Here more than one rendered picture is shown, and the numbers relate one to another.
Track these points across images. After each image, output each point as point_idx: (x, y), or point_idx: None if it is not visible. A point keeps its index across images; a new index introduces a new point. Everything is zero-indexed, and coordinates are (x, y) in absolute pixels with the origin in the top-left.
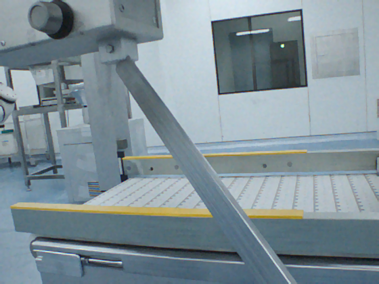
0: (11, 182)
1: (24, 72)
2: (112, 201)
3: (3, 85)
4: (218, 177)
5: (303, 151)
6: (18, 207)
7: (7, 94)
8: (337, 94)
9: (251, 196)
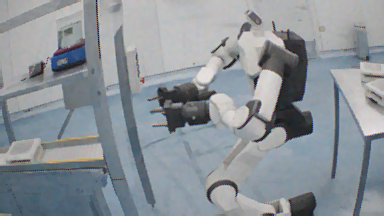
0: None
1: None
2: (97, 153)
3: (243, 110)
4: (62, 126)
5: (48, 161)
6: None
7: (233, 118)
8: None
9: (63, 158)
